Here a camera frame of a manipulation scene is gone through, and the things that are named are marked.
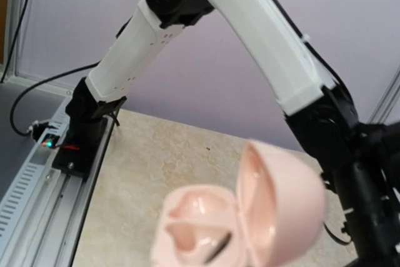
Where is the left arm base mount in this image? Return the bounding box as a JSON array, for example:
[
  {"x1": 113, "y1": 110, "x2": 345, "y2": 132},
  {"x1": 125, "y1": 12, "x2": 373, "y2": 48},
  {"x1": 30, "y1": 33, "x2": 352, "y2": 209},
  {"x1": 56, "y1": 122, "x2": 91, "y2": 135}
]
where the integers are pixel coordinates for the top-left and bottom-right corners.
[{"x1": 51, "y1": 117, "x2": 108, "y2": 180}]

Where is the front aluminium rail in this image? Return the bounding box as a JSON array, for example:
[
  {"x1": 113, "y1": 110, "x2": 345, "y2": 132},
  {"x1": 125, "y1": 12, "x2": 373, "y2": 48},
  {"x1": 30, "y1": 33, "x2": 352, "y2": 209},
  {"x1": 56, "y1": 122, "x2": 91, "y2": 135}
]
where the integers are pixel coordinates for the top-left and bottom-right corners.
[{"x1": 1, "y1": 98, "x2": 114, "y2": 266}]

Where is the pink earbud charging case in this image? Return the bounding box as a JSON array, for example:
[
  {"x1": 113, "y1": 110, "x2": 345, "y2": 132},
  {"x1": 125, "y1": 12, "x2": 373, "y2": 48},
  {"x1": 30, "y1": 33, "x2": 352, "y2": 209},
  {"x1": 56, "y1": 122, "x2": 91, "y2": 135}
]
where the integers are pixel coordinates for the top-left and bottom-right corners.
[{"x1": 150, "y1": 140, "x2": 326, "y2": 266}]

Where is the black floor cable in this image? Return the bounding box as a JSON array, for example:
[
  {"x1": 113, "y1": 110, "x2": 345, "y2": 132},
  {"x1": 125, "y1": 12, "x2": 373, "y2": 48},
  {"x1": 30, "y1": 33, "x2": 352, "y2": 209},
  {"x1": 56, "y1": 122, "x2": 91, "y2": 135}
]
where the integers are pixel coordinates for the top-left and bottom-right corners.
[{"x1": 0, "y1": 0, "x2": 101, "y2": 138}]

